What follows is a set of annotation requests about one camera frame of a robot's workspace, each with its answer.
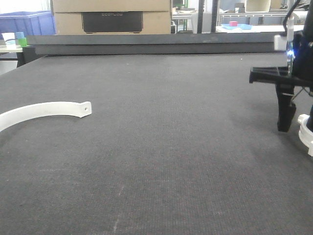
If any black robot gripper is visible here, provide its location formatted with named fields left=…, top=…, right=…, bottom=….
left=249, top=29, right=313, bottom=133

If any white PVC pipe clamp ring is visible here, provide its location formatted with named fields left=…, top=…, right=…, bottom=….
left=297, top=114, right=313, bottom=157

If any white curved PVC clamp half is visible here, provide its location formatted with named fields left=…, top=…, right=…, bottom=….
left=0, top=101, right=92, bottom=131

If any pink cube block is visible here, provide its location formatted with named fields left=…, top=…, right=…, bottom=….
left=229, top=21, right=238, bottom=27

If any blue tray on far table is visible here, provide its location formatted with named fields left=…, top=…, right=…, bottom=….
left=221, top=23, right=252, bottom=30

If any large cardboard box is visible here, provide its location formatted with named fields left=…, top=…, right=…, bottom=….
left=52, top=0, right=172, bottom=35

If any blue plastic crate background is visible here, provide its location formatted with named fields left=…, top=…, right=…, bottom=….
left=0, top=11, right=56, bottom=36

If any green plastic cup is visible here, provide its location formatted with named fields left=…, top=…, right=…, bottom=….
left=18, top=38, right=27, bottom=47

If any white paper cup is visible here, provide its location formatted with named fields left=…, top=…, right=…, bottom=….
left=2, top=32, right=16, bottom=49

